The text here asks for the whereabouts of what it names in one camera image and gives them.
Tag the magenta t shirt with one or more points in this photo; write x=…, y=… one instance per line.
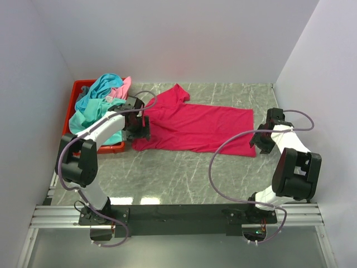
x=177, y=125

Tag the light blue t shirt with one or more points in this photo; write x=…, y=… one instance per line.
x=99, y=89

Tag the aluminium rail frame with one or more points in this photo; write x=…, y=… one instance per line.
x=46, y=217

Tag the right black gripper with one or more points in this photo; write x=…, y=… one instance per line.
x=256, y=139

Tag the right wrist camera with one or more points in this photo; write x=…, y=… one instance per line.
x=275, y=116

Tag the red plastic bin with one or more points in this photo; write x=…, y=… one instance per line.
x=76, y=90

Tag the grey t shirt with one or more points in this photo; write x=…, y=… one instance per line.
x=83, y=93

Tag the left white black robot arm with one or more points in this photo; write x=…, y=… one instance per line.
x=77, y=160

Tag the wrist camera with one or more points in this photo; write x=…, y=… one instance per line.
x=132, y=104
x=275, y=116

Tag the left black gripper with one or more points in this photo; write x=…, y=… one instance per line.
x=144, y=132

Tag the pink t shirt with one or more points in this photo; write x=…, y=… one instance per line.
x=122, y=91

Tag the teal green t shirt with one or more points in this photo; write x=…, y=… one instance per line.
x=95, y=110

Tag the black base beam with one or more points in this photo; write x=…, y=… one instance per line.
x=189, y=219

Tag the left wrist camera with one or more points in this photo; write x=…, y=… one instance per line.
x=132, y=104

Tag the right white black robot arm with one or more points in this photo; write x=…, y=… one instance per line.
x=296, y=174

